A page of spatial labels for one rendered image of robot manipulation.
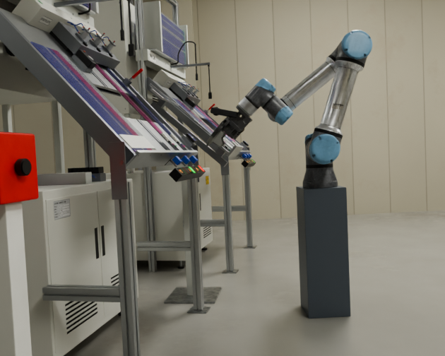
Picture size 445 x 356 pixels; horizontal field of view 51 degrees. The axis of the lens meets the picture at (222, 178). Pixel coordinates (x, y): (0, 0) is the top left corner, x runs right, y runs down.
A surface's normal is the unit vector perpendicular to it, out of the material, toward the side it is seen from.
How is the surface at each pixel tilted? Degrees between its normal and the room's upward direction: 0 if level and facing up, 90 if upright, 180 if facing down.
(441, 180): 90
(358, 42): 83
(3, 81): 90
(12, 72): 90
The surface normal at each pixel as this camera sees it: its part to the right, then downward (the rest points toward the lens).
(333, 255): 0.02, 0.04
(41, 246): -0.22, 0.06
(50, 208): 0.97, -0.04
